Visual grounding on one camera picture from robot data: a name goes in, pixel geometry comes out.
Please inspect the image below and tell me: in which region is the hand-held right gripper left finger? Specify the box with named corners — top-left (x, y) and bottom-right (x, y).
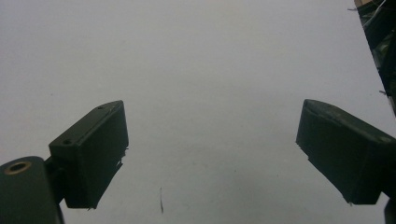
top-left (48, 99), bottom-right (130, 210)

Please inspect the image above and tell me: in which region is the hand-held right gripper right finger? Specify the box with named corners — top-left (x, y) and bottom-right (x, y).
top-left (295, 98), bottom-right (396, 206)

